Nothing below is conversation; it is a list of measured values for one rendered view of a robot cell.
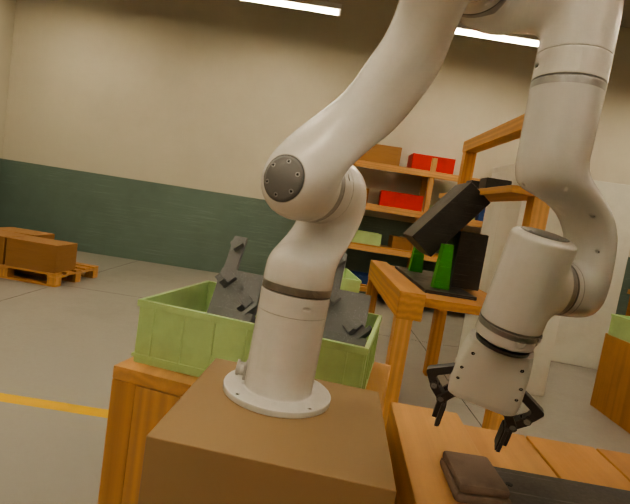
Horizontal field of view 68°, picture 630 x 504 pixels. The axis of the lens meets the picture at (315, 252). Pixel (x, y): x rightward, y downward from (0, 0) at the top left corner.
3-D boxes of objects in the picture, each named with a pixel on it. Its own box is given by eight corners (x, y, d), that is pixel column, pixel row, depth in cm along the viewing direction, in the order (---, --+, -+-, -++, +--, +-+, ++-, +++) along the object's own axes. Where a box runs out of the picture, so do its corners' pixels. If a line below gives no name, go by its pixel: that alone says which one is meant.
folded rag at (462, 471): (438, 464, 74) (441, 446, 74) (488, 472, 74) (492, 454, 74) (454, 503, 64) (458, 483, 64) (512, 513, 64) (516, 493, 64)
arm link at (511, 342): (542, 322, 68) (534, 340, 69) (481, 302, 70) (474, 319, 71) (548, 346, 60) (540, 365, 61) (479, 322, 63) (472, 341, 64)
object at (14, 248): (-50, 268, 505) (-47, 228, 501) (7, 261, 586) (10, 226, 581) (54, 287, 495) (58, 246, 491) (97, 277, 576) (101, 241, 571)
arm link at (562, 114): (608, 110, 69) (564, 311, 71) (516, 84, 65) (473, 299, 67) (667, 98, 60) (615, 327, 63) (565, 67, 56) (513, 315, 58)
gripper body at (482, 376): (540, 337, 68) (513, 401, 72) (470, 313, 71) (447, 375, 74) (546, 359, 61) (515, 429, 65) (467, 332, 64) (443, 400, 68)
